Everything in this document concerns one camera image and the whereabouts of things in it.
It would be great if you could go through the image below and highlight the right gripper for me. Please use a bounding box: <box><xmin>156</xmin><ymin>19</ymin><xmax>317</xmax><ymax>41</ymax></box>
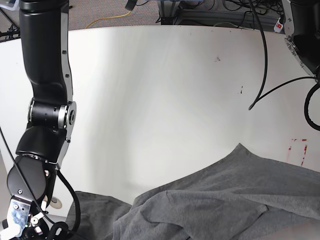
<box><xmin>0</xmin><ymin>197</ymin><xmax>50</xmax><ymax>240</ymax></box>

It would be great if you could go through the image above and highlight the grey T-shirt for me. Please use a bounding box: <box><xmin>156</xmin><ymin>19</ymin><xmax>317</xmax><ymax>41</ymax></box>
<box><xmin>76</xmin><ymin>144</ymin><xmax>320</xmax><ymax>240</ymax></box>

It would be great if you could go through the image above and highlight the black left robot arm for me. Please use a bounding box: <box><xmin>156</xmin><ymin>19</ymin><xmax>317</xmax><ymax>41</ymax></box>
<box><xmin>282</xmin><ymin>0</ymin><xmax>320</xmax><ymax>78</ymax></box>

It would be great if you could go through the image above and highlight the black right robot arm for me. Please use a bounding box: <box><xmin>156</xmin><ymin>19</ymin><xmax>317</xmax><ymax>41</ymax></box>
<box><xmin>0</xmin><ymin>0</ymin><xmax>80</xmax><ymax>240</ymax></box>

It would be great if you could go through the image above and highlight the black tripod stand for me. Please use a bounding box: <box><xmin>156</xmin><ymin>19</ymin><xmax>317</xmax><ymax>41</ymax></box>
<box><xmin>0</xmin><ymin>9</ymin><xmax>21</xmax><ymax>43</ymax></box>

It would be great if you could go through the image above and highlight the red tape rectangle marking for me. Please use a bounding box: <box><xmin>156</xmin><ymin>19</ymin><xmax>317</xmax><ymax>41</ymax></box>
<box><xmin>286</xmin><ymin>138</ymin><xmax>308</xmax><ymax>167</ymax></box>

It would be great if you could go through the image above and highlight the white power strip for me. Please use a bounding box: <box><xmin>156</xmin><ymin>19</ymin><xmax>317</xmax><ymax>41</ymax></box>
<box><xmin>273</xmin><ymin>14</ymin><xmax>285</xmax><ymax>33</ymax></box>

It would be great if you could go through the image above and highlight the left table cable grommet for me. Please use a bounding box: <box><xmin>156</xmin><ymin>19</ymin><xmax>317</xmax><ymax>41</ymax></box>
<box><xmin>49</xmin><ymin>196</ymin><xmax>63</xmax><ymax>209</ymax></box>

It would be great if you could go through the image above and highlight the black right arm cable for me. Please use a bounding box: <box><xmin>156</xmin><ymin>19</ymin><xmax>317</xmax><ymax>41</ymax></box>
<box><xmin>0</xmin><ymin>124</ymin><xmax>82</xmax><ymax>233</ymax></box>

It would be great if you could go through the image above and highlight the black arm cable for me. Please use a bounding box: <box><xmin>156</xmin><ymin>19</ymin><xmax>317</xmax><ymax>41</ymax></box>
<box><xmin>246</xmin><ymin>0</ymin><xmax>320</xmax><ymax>131</ymax></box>
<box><xmin>0</xmin><ymin>124</ymin><xmax>82</xmax><ymax>233</ymax></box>

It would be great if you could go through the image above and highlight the yellow cable on floor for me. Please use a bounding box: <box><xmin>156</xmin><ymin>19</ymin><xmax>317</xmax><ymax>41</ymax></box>
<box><xmin>86</xmin><ymin>9</ymin><xmax>131</xmax><ymax>30</ymax></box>

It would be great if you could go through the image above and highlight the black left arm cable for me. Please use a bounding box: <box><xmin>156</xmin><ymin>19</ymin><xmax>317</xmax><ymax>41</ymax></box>
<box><xmin>246</xmin><ymin>0</ymin><xmax>320</xmax><ymax>131</ymax></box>

